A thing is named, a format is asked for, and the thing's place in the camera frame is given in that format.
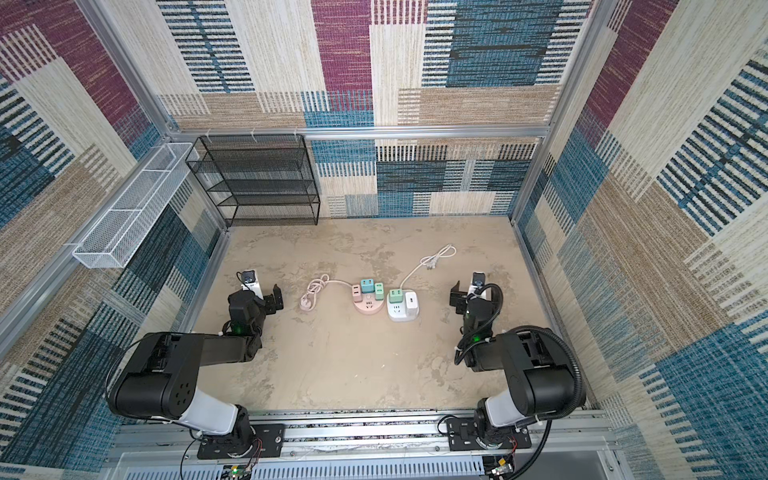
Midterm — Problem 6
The white usb charger plug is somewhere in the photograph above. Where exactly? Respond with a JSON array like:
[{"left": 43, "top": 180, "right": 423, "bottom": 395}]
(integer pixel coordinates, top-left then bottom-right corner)
[{"left": 404, "top": 290, "right": 419, "bottom": 316}]

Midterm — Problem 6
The green usb charger plug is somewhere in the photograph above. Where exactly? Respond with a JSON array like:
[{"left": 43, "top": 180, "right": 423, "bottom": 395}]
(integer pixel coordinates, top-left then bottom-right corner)
[{"left": 374, "top": 283, "right": 385, "bottom": 301}]

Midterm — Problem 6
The pink usb charger plug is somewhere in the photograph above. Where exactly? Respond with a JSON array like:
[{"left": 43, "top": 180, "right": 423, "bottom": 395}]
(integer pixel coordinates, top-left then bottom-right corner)
[{"left": 352, "top": 284, "right": 363, "bottom": 303}]

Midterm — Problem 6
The teal usb charger plug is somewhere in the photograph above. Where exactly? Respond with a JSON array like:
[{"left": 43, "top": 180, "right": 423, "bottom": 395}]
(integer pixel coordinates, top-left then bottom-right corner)
[{"left": 360, "top": 278, "right": 375, "bottom": 294}]

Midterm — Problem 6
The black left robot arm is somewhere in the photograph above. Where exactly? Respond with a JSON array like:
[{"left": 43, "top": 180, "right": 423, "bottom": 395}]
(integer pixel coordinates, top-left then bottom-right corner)
[{"left": 107, "top": 285, "right": 285, "bottom": 462}]

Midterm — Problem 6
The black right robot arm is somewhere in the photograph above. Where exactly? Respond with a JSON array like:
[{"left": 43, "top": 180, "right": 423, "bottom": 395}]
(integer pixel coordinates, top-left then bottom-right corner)
[{"left": 448, "top": 279, "right": 586, "bottom": 449}]

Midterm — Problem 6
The white square power strip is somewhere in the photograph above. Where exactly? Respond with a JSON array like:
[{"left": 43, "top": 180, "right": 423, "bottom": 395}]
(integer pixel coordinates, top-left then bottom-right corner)
[{"left": 386, "top": 297, "right": 420, "bottom": 322}]

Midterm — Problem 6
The pink round power strip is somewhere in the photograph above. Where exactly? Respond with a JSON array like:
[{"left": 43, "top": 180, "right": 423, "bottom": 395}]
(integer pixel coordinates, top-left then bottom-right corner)
[{"left": 353, "top": 293, "right": 386, "bottom": 315}]

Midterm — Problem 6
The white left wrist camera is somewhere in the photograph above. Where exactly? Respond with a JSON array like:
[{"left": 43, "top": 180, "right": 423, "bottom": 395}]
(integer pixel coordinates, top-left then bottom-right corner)
[{"left": 236, "top": 270, "right": 264, "bottom": 299}]

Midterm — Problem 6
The white power strip cable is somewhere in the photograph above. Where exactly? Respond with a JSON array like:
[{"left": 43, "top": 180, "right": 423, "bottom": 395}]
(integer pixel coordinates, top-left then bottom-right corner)
[{"left": 398, "top": 243, "right": 458, "bottom": 293}]

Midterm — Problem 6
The black wire shelf rack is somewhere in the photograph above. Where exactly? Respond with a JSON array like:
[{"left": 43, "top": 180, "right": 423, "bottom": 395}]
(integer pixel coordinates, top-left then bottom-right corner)
[{"left": 185, "top": 134, "right": 321, "bottom": 228}]

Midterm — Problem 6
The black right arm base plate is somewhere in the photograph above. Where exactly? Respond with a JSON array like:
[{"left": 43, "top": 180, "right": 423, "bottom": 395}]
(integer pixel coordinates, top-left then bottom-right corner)
[{"left": 436, "top": 415, "right": 532, "bottom": 451}]

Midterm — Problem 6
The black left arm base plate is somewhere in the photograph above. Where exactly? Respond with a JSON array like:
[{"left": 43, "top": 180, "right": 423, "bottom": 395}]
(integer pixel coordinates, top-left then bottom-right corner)
[{"left": 196, "top": 424, "right": 285, "bottom": 460}]

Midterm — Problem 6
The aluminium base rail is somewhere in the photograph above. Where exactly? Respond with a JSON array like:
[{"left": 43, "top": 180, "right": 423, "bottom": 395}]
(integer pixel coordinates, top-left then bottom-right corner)
[{"left": 100, "top": 409, "right": 632, "bottom": 479}]

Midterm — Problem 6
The white mesh wall basket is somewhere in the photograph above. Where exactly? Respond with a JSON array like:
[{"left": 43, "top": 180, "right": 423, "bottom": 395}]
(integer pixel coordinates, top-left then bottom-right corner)
[{"left": 73, "top": 142, "right": 192, "bottom": 269}]

